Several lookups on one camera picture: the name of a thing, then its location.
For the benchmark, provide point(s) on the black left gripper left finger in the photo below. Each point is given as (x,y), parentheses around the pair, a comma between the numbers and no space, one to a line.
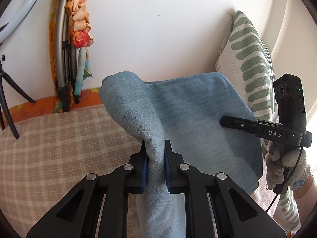
(97,205)

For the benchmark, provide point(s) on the white green leaf pillow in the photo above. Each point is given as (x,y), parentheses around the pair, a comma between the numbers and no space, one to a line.
(245,60)

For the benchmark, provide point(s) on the orange floral fabric scarf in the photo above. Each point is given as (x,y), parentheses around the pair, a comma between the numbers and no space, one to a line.
(79,30)

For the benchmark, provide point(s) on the right forearm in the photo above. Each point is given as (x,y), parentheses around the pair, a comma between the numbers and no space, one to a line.
(305,198)

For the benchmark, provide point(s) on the orange floral bed sheet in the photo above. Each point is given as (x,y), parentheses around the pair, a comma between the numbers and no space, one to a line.
(48,105)

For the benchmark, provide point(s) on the beige plaid bed blanket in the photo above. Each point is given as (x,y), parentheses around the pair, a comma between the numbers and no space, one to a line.
(56,151)

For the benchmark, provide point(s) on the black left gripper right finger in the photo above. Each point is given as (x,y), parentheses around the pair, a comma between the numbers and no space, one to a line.
(215,206)

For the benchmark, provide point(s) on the folded silver black tripod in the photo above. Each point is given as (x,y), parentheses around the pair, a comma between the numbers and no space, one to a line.
(65,57)

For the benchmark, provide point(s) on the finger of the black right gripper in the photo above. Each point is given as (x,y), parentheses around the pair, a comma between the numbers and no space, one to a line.
(239,123)

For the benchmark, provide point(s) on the black mini tripod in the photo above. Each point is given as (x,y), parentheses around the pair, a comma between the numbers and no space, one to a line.
(6,101)

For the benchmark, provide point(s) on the right hand in white glove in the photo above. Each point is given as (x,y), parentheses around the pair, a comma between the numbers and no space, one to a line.
(276,165)

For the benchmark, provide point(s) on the light blue denim pants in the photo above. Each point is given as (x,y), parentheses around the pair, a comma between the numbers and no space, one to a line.
(187,112)

